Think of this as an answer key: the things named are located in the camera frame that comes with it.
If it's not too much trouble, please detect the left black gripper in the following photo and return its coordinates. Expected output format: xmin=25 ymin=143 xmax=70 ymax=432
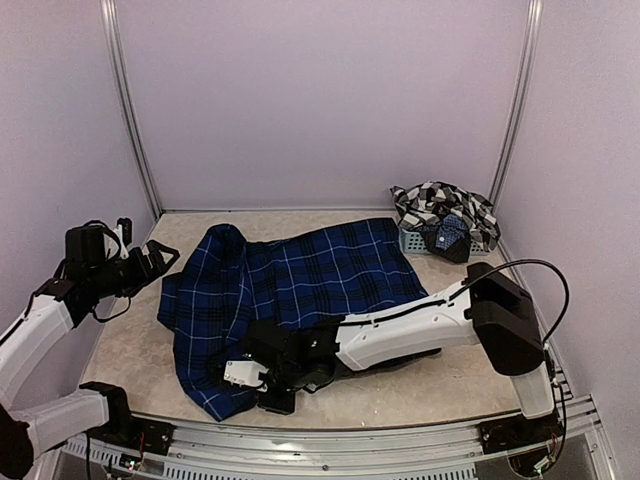
xmin=88 ymin=239 xmax=178 ymax=298

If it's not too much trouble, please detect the blue plaid long sleeve shirt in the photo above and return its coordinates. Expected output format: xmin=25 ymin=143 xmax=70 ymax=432
xmin=157 ymin=217 xmax=427 ymax=421

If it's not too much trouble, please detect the light blue plastic basket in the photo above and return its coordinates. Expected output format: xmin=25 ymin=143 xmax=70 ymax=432
xmin=399 ymin=230 xmax=489 ymax=257

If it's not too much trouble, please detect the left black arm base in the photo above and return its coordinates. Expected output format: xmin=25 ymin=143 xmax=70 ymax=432
xmin=79 ymin=381 xmax=175 ymax=456

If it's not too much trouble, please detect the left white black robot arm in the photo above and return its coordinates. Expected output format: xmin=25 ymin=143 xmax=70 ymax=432
xmin=1 ymin=218 xmax=180 ymax=479

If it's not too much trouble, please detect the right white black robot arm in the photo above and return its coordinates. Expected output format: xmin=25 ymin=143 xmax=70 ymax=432
xmin=223 ymin=262 xmax=554 ymax=444

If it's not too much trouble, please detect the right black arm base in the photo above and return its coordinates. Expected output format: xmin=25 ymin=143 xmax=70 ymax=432
xmin=477 ymin=414 xmax=563 ymax=454

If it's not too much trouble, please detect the black white checkered shirt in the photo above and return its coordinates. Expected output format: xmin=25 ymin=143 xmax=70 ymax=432
xmin=390 ymin=181 xmax=501 ymax=252

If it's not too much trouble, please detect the small blue check shirt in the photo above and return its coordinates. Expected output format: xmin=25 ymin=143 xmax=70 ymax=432
xmin=419 ymin=214 xmax=471 ymax=251

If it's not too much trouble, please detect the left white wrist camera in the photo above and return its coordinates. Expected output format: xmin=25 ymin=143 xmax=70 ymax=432
xmin=112 ymin=217 xmax=133 ymax=260

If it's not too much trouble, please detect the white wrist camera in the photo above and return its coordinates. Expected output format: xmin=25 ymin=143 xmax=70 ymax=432
xmin=112 ymin=217 xmax=133 ymax=260
xmin=223 ymin=360 xmax=268 ymax=392

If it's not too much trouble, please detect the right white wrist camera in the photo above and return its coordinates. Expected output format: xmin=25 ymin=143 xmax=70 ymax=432
xmin=223 ymin=360 xmax=268 ymax=392

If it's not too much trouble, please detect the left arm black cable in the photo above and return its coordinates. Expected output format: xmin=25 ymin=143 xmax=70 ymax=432
xmin=92 ymin=294 xmax=134 ymax=324

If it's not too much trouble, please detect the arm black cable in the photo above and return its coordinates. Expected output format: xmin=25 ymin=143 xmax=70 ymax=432
xmin=464 ymin=257 xmax=572 ymax=346
xmin=92 ymin=294 xmax=134 ymax=324

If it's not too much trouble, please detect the front aluminium rail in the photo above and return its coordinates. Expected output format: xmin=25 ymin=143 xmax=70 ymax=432
xmin=47 ymin=394 xmax=609 ymax=480

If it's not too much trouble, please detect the left aluminium frame post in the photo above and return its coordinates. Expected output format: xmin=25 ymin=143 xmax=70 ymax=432
xmin=100 ymin=0 xmax=164 ymax=221

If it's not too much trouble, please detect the aluminium frame post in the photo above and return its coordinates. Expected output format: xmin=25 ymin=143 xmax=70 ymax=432
xmin=489 ymin=0 xmax=544 ymax=208
xmin=100 ymin=0 xmax=164 ymax=221

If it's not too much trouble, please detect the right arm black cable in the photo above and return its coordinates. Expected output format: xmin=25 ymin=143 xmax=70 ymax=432
xmin=464 ymin=257 xmax=572 ymax=346

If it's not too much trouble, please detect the right aluminium frame post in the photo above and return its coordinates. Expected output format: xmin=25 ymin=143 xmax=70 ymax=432
xmin=489 ymin=0 xmax=544 ymax=208

